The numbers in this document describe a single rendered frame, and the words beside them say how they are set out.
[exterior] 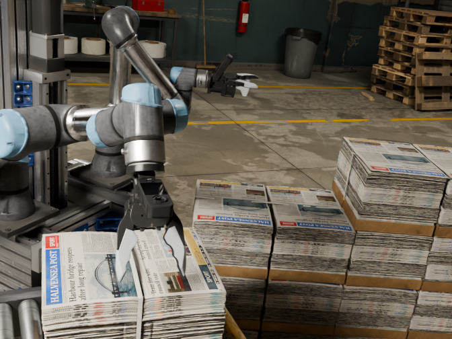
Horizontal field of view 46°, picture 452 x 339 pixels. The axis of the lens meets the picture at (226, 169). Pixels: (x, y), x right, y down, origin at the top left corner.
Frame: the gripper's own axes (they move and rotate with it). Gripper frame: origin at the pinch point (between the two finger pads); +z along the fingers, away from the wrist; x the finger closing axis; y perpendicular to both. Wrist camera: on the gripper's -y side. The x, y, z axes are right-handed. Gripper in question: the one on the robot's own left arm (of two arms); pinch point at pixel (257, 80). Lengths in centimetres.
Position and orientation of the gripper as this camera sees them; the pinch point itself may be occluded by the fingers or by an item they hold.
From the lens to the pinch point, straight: 220.8
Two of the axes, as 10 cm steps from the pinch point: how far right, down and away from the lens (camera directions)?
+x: -0.7, 4.8, -8.7
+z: 9.9, 1.2, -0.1
